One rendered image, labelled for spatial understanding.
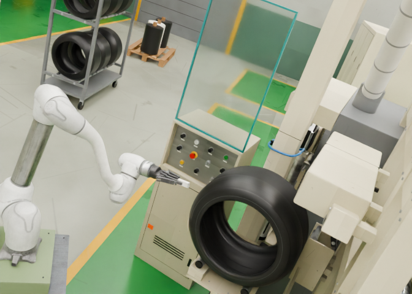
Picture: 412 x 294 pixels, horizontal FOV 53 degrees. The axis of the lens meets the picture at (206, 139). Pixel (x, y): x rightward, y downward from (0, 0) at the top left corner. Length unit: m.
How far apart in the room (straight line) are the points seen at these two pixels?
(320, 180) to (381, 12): 9.45
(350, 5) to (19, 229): 1.89
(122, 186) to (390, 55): 1.58
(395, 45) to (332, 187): 0.98
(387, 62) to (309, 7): 8.45
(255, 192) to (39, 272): 1.14
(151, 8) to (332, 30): 9.73
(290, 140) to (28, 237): 1.42
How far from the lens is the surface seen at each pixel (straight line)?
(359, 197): 1.59
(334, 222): 1.52
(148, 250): 3.45
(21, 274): 2.29
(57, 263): 2.49
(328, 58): 2.11
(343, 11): 2.09
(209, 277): 2.41
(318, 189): 1.60
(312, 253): 2.38
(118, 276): 3.39
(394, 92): 5.30
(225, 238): 2.46
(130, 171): 2.32
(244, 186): 1.97
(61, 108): 1.96
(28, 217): 2.20
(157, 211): 3.23
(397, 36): 2.28
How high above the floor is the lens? 2.41
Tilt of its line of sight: 25 degrees down
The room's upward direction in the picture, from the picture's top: 19 degrees clockwise
